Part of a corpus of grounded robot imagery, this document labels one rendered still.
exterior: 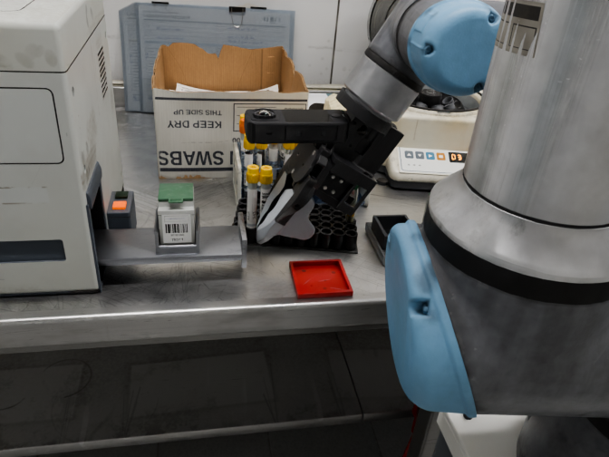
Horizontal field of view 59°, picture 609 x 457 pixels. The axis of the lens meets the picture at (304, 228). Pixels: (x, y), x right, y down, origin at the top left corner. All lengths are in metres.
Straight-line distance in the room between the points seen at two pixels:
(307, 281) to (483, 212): 0.41
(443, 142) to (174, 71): 0.54
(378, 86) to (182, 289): 0.32
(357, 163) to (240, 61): 0.55
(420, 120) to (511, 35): 0.67
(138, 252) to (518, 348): 0.47
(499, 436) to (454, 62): 0.32
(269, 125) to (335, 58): 0.66
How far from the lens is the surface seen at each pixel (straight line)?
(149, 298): 0.65
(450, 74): 0.48
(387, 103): 0.59
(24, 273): 0.67
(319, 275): 0.69
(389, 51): 0.59
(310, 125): 0.60
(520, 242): 0.28
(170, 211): 0.63
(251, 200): 0.71
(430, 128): 0.94
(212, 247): 0.66
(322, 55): 1.23
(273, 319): 0.65
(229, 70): 1.14
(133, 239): 0.68
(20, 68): 0.56
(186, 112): 0.87
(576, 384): 0.34
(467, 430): 0.52
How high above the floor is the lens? 1.28
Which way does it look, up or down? 31 degrees down
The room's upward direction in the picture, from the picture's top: 5 degrees clockwise
